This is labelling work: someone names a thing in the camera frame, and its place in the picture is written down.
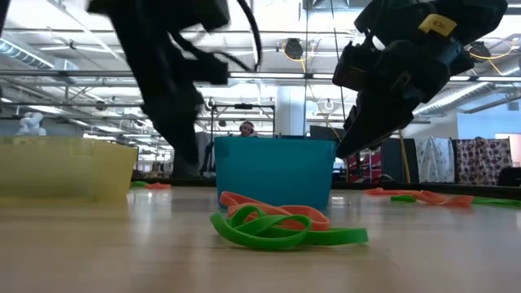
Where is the person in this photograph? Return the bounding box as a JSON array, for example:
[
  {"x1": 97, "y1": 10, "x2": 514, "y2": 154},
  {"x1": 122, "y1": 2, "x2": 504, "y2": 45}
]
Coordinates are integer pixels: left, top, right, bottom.
[{"x1": 239, "y1": 120, "x2": 258, "y2": 138}]

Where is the yellow plastic basket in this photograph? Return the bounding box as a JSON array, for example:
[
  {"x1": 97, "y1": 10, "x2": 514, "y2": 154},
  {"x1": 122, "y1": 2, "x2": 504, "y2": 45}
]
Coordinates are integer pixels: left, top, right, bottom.
[{"x1": 0, "y1": 136, "x2": 138, "y2": 204}]

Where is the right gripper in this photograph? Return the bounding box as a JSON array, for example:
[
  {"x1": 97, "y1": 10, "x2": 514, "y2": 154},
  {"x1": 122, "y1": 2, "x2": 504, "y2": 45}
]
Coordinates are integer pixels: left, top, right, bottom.
[{"x1": 332, "y1": 38, "x2": 451, "y2": 158}]

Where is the white plush figure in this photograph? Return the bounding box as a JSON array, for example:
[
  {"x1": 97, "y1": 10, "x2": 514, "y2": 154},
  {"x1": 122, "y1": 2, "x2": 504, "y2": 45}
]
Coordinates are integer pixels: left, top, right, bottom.
[{"x1": 16, "y1": 112, "x2": 47, "y2": 138}]

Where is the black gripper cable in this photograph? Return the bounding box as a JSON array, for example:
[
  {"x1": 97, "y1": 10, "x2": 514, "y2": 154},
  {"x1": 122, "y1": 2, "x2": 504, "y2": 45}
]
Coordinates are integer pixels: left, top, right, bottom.
[{"x1": 234, "y1": 0, "x2": 263, "y2": 73}]

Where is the white building column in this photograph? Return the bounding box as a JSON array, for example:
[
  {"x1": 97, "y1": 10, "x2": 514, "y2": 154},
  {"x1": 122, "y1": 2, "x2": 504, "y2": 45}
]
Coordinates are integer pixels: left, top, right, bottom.
[{"x1": 275, "y1": 85, "x2": 307, "y2": 138}]

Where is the black partition panel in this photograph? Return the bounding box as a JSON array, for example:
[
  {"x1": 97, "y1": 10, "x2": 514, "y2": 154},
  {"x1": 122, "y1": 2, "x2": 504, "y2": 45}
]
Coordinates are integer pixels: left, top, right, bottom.
[{"x1": 380, "y1": 137, "x2": 417, "y2": 184}]

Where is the yellow hanging cable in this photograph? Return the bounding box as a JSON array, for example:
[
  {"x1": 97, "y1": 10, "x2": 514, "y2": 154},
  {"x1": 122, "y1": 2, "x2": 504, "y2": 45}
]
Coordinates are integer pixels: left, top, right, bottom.
[{"x1": 398, "y1": 129, "x2": 412, "y2": 184}]

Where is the blue plastic basket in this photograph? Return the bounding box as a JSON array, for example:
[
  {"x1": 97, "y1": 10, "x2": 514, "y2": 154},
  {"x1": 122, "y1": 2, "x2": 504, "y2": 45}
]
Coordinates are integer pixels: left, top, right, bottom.
[{"x1": 214, "y1": 136, "x2": 338, "y2": 212}]

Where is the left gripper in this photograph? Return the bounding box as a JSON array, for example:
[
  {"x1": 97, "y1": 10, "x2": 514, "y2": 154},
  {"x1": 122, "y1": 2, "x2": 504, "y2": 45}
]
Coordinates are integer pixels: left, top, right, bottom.
[{"x1": 87, "y1": 0, "x2": 231, "y2": 166}]

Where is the yellow label tag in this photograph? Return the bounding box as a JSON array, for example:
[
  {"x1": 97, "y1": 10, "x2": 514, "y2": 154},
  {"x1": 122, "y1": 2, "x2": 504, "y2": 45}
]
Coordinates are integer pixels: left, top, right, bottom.
[{"x1": 418, "y1": 14, "x2": 458, "y2": 37}]

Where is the black office chair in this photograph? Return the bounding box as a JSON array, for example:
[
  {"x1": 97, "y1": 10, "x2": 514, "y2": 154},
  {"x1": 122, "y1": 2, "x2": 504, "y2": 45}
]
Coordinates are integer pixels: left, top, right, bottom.
[{"x1": 499, "y1": 166, "x2": 521, "y2": 187}]

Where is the black background rig frame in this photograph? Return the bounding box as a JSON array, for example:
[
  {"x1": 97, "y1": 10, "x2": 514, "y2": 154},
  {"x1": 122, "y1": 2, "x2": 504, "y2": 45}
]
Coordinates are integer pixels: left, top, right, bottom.
[{"x1": 210, "y1": 103, "x2": 277, "y2": 138}]

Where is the white floral cloth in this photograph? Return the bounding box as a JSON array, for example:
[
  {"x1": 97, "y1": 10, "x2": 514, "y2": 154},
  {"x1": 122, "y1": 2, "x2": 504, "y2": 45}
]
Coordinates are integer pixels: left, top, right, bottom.
[{"x1": 414, "y1": 136, "x2": 456, "y2": 184}]

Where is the red cabinet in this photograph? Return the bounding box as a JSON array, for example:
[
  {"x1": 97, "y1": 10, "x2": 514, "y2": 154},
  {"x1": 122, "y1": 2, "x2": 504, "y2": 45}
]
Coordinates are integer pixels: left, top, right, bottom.
[{"x1": 348, "y1": 148, "x2": 383, "y2": 182}]

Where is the dark floral cloth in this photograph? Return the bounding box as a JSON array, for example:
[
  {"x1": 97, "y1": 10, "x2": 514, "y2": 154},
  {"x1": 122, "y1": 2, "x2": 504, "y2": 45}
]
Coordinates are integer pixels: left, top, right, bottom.
[{"x1": 454, "y1": 137, "x2": 513, "y2": 186}]

